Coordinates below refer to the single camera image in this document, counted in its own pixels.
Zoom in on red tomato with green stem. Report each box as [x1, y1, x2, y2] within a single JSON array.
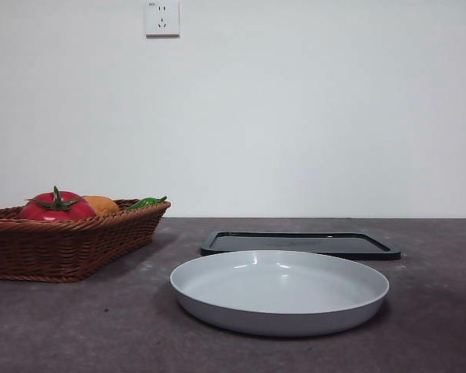
[[19, 185, 98, 222]]

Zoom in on green chili pepper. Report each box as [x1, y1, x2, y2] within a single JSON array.
[[123, 195, 168, 212]]

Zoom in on grey round plate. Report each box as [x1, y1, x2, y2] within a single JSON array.
[[169, 249, 391, 337]]

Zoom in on black rectangular tray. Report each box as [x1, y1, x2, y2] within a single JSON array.
[[200, 230, 402, 261]]

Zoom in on orange-brown round potato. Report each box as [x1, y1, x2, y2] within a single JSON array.
[[83, 195, 121, 217]]

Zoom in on brown wicker basket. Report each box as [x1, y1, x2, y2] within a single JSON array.
[[0, 198, 172, 284]]

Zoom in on white wall power socket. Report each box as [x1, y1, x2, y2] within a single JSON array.
[[145, 0, 181, 39]]

